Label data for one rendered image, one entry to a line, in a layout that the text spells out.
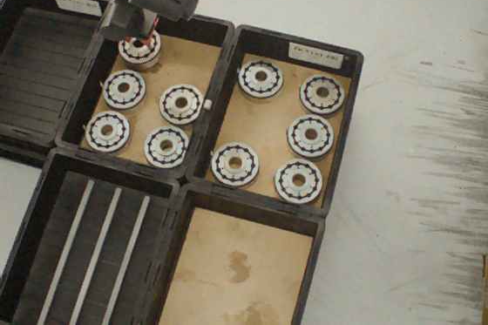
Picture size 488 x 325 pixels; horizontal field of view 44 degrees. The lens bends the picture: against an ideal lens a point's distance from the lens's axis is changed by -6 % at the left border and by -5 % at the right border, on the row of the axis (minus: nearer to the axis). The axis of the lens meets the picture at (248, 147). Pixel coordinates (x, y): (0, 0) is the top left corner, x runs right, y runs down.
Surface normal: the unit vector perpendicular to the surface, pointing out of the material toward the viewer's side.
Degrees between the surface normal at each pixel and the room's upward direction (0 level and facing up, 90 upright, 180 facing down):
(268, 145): 0
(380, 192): 0
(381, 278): 0
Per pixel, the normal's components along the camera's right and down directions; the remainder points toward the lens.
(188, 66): 0.00, -0.40
